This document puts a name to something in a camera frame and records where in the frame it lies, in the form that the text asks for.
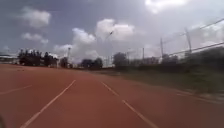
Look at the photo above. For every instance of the dark tree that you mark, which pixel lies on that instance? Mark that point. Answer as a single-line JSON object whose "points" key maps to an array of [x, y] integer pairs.
{"points": [[119, 60], [91, 63]]}

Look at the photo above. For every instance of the street lamp pole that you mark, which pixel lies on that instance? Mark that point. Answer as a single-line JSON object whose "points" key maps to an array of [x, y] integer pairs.
{"points": [[107, 50]]}

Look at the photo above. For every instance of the floodlight mast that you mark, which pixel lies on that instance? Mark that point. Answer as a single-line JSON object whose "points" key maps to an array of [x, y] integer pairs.
{"points": [[68, 55]]}

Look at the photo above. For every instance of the row of trees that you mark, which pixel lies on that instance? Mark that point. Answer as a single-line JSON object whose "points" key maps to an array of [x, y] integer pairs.
{"points": [[33, 58]]}

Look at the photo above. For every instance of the building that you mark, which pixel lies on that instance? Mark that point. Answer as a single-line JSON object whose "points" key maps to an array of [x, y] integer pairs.
{"points": [[7, 59]]}

